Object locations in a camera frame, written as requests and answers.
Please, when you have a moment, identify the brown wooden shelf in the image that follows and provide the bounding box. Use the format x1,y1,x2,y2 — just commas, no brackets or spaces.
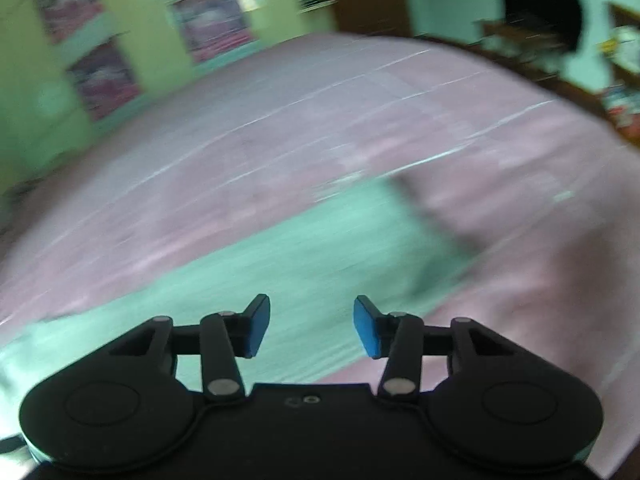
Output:
422,2,640,148

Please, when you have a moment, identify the colourful box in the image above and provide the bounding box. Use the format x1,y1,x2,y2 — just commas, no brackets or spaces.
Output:
601,84,640,127
599,26,640,70

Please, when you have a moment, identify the wall poster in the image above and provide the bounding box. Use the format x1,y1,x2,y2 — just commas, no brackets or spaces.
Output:
66,42,144,122
36,0,104,44
171,0,257,64

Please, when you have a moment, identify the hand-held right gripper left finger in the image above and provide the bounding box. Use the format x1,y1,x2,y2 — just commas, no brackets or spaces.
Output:
107,294,271,403

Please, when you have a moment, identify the pink checked bedspread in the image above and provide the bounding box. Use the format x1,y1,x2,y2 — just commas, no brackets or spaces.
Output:
0,32,640,480

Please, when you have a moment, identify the light green towel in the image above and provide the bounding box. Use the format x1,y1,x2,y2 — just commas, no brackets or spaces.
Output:
0,175,483,401

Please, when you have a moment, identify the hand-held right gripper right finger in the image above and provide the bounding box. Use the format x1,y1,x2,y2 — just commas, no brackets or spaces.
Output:
353,296,521,402

